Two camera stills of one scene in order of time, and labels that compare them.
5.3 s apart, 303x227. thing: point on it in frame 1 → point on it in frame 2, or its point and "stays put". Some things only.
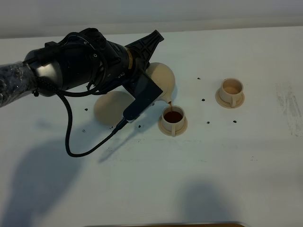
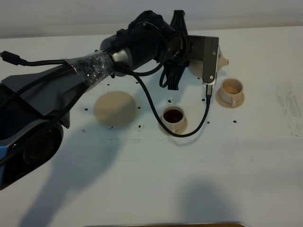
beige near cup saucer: (178, 132) stays put
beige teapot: (164, 78) → (196, 67)
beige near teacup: (173, 118) stays put
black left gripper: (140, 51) → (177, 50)
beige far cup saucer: (227, 105) stays put
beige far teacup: (231, 90) stays put
